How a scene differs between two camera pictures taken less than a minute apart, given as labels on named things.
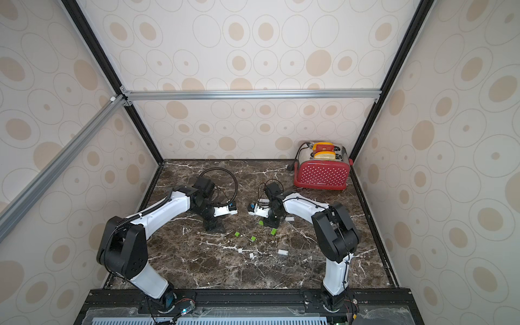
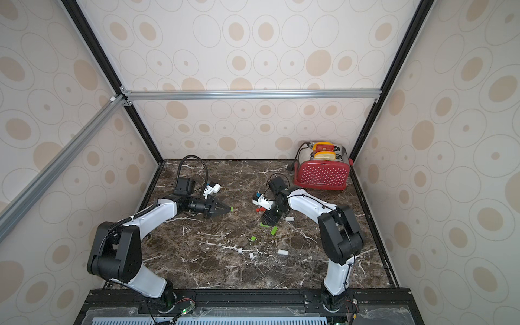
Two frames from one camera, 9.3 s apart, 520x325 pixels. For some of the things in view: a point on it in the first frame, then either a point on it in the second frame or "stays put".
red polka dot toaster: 323,165 stays put
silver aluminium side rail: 11,214 stays put
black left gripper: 213,227 to 212,204
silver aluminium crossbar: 246,95 stays put
